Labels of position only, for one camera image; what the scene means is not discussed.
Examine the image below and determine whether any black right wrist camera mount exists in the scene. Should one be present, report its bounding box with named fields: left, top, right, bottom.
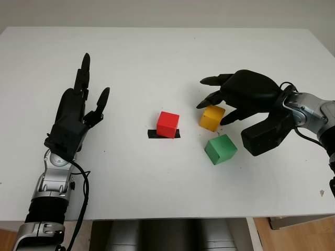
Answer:
left=240, top=104, right=295, bottom=157

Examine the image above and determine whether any yellow wooden block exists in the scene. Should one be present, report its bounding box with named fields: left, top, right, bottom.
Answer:
left=199, top=105, right=226, bottom=131

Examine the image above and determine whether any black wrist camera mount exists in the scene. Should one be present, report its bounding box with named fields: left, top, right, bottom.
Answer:
left=240, top=104, right=295, bottom=157
left=43, top=120, right=88, bottom=161

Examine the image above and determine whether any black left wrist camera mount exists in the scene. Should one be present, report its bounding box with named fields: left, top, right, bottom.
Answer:
left=43, top=120, right=88, bottom=161

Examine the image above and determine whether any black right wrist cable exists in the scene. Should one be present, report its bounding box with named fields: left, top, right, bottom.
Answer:
left=278, top=82, right=335, bottom=157

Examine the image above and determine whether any green wooden block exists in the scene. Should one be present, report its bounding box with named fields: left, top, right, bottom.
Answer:
left=204, top=134, right=238, bottom=166

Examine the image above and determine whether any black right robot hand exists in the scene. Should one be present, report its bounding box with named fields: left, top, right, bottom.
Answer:
left=196, top=69, right=285, bottom=126

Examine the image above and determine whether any black tape strip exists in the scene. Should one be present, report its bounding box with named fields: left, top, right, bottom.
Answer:
left=147, top=129, right=181, bottom=140

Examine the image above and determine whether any grey metal bracket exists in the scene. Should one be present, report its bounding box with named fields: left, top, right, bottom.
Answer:
left=269, top=216, right=290, bottom=230

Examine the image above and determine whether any white table leg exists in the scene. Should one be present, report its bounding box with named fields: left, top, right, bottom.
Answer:
left=245, top=217, right=264, bottom=251

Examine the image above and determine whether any grey robot body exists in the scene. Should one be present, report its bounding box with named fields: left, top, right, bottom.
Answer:
left=90, top=219, right=248, bottom=251

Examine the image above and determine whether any red wooden block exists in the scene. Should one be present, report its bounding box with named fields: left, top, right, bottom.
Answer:
left=156, top=111, right=181, bottom=139

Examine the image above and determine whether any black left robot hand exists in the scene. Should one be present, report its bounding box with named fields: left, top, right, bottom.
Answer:
left=51, top=52, right=111, bottom=131

